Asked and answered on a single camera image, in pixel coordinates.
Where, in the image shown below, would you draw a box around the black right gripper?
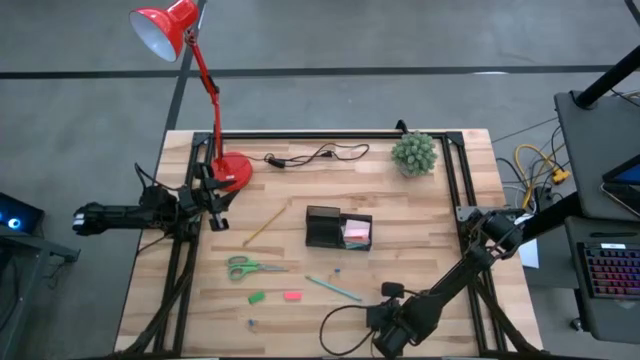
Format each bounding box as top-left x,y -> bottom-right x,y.
366,292 -> 444,359

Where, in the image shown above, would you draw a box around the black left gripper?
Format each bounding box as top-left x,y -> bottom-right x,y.
188,177 -> 243,233

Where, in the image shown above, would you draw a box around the yellow pencil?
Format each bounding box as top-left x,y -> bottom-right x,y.
242,204 -> 289,247

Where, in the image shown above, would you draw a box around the teal pencil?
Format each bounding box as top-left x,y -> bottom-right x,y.
304,274 -> 362,303

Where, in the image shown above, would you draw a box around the green-handled scissors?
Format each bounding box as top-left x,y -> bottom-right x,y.
225,254 -> 290,282

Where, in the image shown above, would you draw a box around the black mesh desk organizer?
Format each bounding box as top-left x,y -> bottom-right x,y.
304,204 -> 374,252

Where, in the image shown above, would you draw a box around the pink sticky note pad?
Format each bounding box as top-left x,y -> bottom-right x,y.
341,218 -> 372,246

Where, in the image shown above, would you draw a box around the red desk lamp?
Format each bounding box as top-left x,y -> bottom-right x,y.
128,0 -> 255,193

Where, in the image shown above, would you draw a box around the white paper sheet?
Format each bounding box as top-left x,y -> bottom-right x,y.
518,238 -> 541,270

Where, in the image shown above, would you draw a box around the green potted succulent plant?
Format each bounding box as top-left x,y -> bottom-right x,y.
390,129 -> 439,179

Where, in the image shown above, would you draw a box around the grey keyboard desk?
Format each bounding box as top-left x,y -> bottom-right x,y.
563,215 -> 640,346

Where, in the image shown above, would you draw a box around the black metal bar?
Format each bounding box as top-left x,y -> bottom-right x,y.
519,191 -> 584,242

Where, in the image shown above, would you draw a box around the black computer with blue light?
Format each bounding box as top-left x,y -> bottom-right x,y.
0,191 -> 46,236

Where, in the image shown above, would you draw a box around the dark metal stand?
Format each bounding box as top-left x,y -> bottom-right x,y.
0,224 -> 82,360

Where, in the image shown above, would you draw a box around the backlit computer keyboard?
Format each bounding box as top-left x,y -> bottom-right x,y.
576,241 -> 640,301

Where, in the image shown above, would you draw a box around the grey side desk top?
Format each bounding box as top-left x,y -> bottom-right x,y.
553,89 -> 640,222

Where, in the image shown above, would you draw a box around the black laptop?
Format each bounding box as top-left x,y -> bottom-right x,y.
600,153 -> 640,219

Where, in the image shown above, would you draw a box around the black stand pole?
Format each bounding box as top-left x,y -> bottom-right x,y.
573,44 -> 640,110

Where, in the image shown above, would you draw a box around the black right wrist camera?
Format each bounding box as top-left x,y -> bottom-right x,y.
380,281 -> 406,299

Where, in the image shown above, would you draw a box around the black lamp power cable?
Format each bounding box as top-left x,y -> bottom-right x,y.
248,142 -> 371,170

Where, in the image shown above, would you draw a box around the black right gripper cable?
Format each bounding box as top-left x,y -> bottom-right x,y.
318,303 -> 382,358

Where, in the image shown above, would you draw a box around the black aluminium table frame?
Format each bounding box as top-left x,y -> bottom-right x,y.
113,130 -> 546,360

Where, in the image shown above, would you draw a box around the grey metal bracket plate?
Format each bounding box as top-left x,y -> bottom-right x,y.
454,205 -> 481,224

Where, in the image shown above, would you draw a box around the yellow cable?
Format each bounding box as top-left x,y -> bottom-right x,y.
513,143 -> 572,209

